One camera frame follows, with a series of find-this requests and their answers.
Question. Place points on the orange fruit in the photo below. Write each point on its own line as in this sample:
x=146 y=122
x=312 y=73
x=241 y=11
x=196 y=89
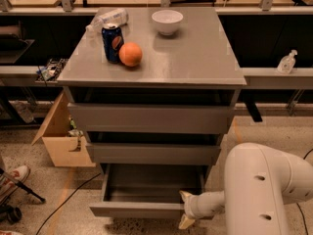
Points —
x=130 y=54

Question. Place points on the grey top drawer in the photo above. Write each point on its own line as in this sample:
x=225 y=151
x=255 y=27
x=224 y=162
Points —
x=151 y=119

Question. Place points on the white sneaker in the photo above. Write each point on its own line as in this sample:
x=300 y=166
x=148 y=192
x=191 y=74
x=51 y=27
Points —
x=20 y=173

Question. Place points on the grey drawer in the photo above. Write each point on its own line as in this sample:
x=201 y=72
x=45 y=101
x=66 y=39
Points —
x=154 y=154
x=151 y=119
x=147 y=190

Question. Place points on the hand sanitizer bottle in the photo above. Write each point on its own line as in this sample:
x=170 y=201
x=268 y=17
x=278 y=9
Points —
x=286 y=65

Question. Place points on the long grey shelf rail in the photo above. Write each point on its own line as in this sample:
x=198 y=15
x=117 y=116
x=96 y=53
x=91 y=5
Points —
x=256 y=78

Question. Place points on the clear plastic bottle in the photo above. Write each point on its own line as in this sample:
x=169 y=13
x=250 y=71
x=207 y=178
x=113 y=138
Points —
x=117 y=17

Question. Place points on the black tripod stand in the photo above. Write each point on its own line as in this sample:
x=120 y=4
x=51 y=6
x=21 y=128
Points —
x=8 y=212

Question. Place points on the white bowl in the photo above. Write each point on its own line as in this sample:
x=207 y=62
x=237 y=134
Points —
x=166 y=22

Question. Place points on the grey drawer cabinet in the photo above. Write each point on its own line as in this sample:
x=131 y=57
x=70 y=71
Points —
x=194 y=67

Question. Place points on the grey bottom drawer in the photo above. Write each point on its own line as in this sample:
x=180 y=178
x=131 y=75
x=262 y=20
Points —
x=147 y=190

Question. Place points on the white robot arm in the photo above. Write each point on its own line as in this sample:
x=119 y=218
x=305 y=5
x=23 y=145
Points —
x=258 y=182

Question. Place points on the cardboard box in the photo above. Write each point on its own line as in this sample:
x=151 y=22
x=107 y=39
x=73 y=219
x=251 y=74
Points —
x=63 y=148

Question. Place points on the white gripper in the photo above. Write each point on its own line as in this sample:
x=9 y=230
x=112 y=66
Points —
x=195 y=207

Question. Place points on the grey middle drawer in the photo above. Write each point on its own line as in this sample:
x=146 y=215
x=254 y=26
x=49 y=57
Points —
x=154 y=154

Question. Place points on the blue pepsi can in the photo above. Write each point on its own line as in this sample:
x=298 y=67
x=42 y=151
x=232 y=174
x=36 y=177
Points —
x=113 y=40

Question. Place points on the clutter on shelf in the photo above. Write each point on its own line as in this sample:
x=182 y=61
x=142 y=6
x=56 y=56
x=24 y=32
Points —
x=51 y=71

